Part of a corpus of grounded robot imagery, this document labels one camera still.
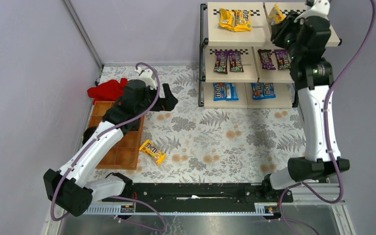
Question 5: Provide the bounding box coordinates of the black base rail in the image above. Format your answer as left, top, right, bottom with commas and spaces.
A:
102, 172, 294, 215

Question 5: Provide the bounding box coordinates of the blue candy bag on shelf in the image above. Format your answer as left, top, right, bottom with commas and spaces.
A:
213, 83, 227, 101

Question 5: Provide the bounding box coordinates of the purple candy bag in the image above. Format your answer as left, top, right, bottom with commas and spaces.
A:
258, 49, 276, 71
274, 49, 291, 70

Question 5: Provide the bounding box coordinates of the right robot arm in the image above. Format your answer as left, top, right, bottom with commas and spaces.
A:
262, 12, 350, 192

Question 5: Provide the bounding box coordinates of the blue white candy bag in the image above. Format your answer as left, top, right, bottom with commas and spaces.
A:
224, 83, 239, 101

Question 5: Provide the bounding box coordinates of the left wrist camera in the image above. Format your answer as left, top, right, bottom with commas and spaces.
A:
135, 68, 157, 90

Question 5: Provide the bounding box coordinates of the black rolled sock orange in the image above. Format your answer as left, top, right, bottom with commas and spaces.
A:
82, 126, 97, 145

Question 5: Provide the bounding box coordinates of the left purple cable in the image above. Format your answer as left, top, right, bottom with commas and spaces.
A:
50, 62, 167, 232

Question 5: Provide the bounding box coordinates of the three-tier shelf rack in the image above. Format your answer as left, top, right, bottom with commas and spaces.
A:
198, 1, 343, 109

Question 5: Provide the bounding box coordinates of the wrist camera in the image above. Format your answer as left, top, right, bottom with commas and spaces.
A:
305, 0, 330, 16
135, 68, 157, 90

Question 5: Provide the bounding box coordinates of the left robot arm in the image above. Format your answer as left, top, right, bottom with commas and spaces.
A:
43, 79, 178, 221

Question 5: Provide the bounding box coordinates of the wooden compartment tray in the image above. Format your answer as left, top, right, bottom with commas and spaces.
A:
87, 101, 144, 170

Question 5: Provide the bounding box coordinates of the brown candy bag right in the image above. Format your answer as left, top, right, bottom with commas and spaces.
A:
229, 51, 244, 72

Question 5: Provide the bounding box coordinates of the yellow candy bag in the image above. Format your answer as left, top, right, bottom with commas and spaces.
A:
218, 8, 235, 32
267, 3, 285, 26
234, 10, 252, 32
139, 140, 166, 165

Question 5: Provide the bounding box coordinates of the floral table mat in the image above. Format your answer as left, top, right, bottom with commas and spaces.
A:
92, 65, 318, 184

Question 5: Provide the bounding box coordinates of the blue M&M candy bag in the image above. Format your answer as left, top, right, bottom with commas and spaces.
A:
261, 83, 276, 99

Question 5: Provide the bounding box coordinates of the brown candy bag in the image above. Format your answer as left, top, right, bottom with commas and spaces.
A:
213, 51, 228, 74
229, 51, 244, 72

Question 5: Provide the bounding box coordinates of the red cloth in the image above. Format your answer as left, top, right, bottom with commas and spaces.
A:
87, 77, 128, 104

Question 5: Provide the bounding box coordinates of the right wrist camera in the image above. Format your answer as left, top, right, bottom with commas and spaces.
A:
305, 0, 330, 16

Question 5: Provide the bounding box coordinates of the brown candy bag left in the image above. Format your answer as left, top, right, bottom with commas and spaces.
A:
213, 51, 228, 74

